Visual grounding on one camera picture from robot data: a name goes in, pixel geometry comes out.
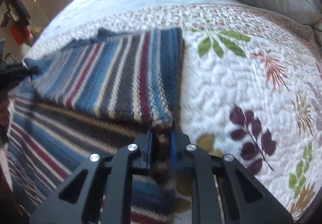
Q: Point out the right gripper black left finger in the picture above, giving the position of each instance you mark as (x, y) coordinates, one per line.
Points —
(100, 189)

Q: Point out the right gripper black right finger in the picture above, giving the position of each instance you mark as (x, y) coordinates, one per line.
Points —
(223, 189)

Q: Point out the blue striped knit sweater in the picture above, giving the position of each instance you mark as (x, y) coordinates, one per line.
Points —
(94, 96)

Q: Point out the person's left hand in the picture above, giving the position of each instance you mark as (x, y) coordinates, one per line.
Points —
(4, 112)

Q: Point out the red and black bag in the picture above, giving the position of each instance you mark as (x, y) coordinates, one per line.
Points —
(17, 16)

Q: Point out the white floral quilted bedspread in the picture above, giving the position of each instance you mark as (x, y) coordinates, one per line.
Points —
(249, 85)

